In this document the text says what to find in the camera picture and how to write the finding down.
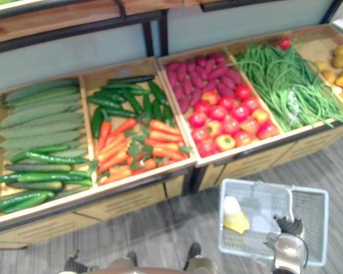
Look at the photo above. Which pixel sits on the purple sweet potato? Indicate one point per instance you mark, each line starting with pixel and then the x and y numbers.
pixel 184 104
pixel 187 87
pixel 172 79
pixel 217 57
pixel 217 72
pixel 201 60
pixel 196 80
pixel 225 90
pixel 210 85
pixel 228 82
pixel 201 73
pixel 234 77
pixel 195 97
pixel 210 65
pixel 173 66
pixel 178 92
pixel 181 72
pixel 191 66

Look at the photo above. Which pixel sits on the wooden produce display stand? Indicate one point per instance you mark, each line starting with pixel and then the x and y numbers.
pixel 125 197
pixel 263 160

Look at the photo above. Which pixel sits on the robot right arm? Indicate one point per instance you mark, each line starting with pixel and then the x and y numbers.
pixel 287 252

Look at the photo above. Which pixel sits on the black metal shelf post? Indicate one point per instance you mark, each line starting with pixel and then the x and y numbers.
pixel 331 11
pixel 155 37

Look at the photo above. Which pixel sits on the green long bean pile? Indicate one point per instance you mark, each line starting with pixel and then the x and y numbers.
pixel 286 82

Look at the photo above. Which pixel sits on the glossy green cucumber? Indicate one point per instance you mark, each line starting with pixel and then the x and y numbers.
pixel 45 177
pixel 54 158
pixel 15 200
pixel 27 204
pixel 37 167
pixel 81 173
pixel 5 178
pixel 47 149
pixel 78 182
pixel 37 186

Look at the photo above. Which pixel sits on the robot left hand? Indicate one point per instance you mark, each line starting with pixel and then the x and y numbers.
pixel 75 264

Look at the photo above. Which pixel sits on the dark green pepper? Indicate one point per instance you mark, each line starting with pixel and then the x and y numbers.
pixel 103 102
pixel 156 109
pixel 110 96
pixel 97 122
pixel 147 104
pixel 168 115
pixel 157 92
pixel 140 92
pixel 132 102
pixel 120 113
pixel 123 86

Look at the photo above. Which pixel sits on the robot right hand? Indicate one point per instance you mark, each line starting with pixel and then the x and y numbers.
pixel 290 227

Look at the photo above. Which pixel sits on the pale green rough gourd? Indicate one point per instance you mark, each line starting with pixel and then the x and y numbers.
pixel 43 88
pixel 71 153
pixel 40 140
pixel 14 154
pixel 40 129
pixel 63 117
pixel 50 100
pixel 37 113

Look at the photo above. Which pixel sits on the orange carrot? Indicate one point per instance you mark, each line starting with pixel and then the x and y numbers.
pixel 117 175
pixel 113 161
pixel 163 145
pixel 104 134
pixel 148 164
pixel 168 154
pixel 165 136
pixel 124 125
pixel 120 169
pixel 111 146
pixel 164 127

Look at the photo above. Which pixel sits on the yellow white vegetable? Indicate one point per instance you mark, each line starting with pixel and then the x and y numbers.
pixel 233 215

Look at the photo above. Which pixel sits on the wooden upper shelf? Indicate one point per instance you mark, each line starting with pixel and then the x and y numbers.
pixel 148 4
pixel 54 18

